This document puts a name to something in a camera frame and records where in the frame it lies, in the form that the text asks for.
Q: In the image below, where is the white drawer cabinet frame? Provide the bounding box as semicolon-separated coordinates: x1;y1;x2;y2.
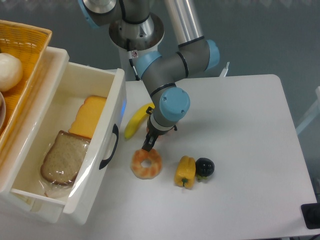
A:
0;47;69;223

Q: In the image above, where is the orange glazed donut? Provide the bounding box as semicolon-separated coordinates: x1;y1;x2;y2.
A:
130;149;162;180

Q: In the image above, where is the black round fruit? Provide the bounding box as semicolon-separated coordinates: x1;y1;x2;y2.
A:
195;157;215;181

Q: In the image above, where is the brown egg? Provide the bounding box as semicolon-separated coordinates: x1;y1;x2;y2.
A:
146;127;164;140

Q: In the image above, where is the yellow wicker basket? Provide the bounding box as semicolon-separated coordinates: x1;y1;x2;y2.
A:
0;20;52;151

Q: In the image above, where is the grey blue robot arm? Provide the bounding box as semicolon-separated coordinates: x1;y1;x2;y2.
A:
79;0;220;151

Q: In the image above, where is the black drawer handle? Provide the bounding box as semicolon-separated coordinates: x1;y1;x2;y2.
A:
98;123;120;170

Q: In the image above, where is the white round bun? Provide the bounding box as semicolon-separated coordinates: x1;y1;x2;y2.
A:
0;53;23;92

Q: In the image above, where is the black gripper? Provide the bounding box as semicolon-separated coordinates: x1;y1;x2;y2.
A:
141;106;178;152

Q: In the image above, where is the white frame at right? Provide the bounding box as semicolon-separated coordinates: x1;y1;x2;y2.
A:
295;86;320;136

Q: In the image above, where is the yellow banana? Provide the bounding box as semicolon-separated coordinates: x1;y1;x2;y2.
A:
124;102;155;140

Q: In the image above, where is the red bell pepper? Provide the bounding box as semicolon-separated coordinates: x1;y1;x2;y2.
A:
165;129;176;137

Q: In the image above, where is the black device at edge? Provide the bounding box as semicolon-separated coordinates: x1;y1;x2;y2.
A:
301;203;320;230

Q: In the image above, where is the yellow bell pepper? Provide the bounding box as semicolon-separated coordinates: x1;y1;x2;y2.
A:
174;155;196;190

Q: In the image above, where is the brown bowl rim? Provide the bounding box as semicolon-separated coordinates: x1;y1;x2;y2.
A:
0;93;7;133

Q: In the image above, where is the brown bread slice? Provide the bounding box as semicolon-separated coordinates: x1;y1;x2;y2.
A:
40;130;91;186

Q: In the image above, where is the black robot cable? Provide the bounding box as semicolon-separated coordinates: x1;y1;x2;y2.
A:
126;38;141;81

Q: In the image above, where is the white plastic drawer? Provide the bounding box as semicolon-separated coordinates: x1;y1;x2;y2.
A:
0;63;127;225

